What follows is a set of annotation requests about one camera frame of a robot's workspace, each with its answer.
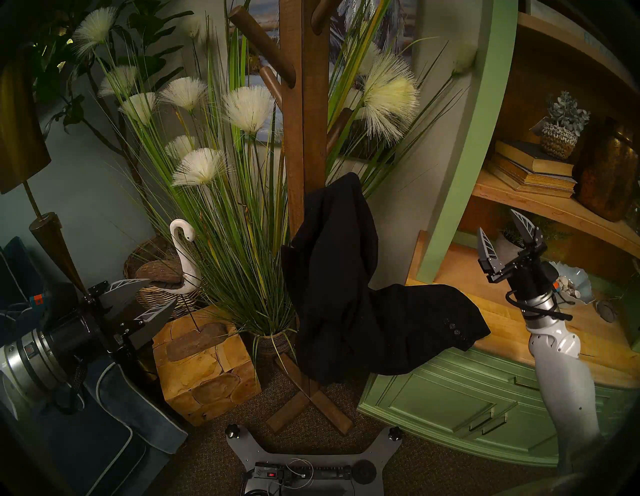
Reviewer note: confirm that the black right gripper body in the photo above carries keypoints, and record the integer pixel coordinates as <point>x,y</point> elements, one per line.
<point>530,277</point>

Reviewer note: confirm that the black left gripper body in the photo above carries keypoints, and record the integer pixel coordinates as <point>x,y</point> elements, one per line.
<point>85,332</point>

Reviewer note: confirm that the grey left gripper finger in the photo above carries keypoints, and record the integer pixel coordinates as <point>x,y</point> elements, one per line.
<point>122,292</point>
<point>147,327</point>

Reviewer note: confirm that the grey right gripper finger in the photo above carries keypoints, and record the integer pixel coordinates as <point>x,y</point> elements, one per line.
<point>529,231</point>
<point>489,255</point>

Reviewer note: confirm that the black jacket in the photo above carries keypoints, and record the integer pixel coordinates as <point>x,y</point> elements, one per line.
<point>340,300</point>

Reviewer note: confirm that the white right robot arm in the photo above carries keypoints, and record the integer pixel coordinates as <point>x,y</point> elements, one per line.
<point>565,390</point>

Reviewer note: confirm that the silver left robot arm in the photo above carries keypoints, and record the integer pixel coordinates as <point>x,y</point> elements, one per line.
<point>30,365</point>

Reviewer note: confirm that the brown wooden coat stand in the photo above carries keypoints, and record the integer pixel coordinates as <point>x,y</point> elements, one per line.
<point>305,125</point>

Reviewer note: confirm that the small plant in white pot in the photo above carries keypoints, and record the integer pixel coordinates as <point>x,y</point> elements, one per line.
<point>510,242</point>

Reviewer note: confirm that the wicker basket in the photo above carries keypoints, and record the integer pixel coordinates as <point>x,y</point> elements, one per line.
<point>136,256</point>

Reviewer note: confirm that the blue bowl with shells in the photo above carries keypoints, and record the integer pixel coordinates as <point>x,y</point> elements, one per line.
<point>580,285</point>

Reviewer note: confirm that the white swan figurine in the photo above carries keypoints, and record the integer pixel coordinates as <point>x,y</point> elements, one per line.
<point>184,260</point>

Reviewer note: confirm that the wooden stump side table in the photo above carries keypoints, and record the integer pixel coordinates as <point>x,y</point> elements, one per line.
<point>210,370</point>

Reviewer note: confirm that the small round metal ornament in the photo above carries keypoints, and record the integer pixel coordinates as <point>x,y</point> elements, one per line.
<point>606,311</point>

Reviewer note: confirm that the copper vase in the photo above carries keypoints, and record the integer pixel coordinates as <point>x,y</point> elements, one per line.
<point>605,175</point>

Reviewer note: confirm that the succulent in woven pot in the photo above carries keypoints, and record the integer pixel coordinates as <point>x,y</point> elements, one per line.
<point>557,140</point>

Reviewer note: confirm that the blue armchair with white piping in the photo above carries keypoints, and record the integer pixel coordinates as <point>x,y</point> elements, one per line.
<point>90,440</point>

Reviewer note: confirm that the artificial pampas grass plant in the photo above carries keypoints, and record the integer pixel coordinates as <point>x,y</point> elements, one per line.
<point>240,260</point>

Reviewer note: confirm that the black base knob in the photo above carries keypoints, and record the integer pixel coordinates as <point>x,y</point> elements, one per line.
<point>395,433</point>
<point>231,430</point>

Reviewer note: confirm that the green cabinet with wooden shelves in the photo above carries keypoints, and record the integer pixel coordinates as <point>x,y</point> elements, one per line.
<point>450,405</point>

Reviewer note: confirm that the brass floor lamp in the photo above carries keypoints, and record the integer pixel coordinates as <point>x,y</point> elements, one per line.
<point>20,130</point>

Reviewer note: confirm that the light wooden sign board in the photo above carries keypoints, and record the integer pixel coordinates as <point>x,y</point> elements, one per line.
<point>555,15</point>

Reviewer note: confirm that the black power strip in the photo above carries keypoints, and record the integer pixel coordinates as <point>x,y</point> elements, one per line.
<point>325,472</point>

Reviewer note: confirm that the dark leafy fig plant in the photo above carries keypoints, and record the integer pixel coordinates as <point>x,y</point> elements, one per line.
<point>145,25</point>

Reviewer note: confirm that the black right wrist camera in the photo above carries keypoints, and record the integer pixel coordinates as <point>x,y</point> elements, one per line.
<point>550,272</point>

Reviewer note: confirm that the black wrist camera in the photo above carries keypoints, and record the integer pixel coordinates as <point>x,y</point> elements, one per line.
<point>57,304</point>
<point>550,272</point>

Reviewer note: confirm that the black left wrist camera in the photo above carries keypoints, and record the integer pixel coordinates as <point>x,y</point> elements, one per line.
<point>57,304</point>

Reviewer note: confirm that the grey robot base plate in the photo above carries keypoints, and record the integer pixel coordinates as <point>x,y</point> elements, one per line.
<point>250,450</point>

